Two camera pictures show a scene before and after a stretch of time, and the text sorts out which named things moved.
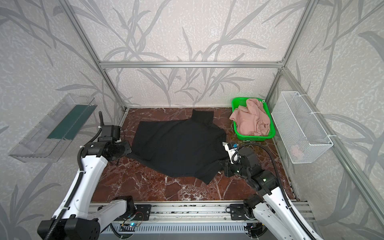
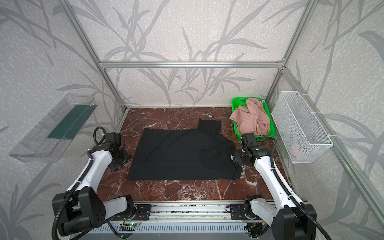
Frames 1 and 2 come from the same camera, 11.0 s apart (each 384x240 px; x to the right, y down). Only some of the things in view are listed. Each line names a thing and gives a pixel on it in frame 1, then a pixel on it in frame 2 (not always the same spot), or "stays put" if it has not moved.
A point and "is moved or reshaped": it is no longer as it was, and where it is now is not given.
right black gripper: [227, 169] to [238, 157]
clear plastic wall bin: [47, 141] stays put
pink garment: [252, 120] stays put
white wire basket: [301, 136] stays put
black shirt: [192, 148] is moved or reshaped
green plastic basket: [242, 101] stays put
